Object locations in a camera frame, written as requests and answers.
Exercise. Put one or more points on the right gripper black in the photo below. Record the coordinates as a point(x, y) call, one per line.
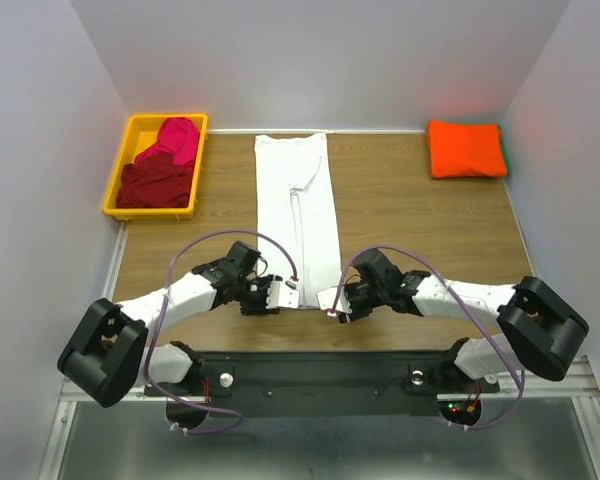
point(356, 314)

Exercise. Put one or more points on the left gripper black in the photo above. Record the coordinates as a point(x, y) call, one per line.
point(260, 307)

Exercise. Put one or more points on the white t shirt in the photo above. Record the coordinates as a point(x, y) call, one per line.
point(296, 208)

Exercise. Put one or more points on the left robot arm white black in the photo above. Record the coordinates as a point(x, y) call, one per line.
point(113, 348)

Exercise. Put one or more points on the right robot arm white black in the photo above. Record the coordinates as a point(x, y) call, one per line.
point(524, 327)

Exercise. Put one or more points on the dark red t shirt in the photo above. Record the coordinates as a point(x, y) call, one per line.
point(155, 182)

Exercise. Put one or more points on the folded orange t shirt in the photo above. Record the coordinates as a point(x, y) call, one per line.
point(463, 150)

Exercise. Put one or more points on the pink t shirt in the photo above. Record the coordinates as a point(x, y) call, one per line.
point(178, 137)

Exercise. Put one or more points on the yellow plastic bin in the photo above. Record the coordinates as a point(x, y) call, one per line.
point(141, 133)

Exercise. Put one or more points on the folded green t shirt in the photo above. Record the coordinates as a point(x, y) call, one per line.
point(504, 152)

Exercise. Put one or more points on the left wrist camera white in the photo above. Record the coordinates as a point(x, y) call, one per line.
point(282, 294)

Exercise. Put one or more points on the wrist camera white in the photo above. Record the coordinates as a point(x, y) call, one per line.
point(334, 302)
point(282, 294)

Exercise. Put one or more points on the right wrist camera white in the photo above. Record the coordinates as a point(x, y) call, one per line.
point(334, 302)

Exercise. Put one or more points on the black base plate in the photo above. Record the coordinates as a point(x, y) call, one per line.
point(288, 384)

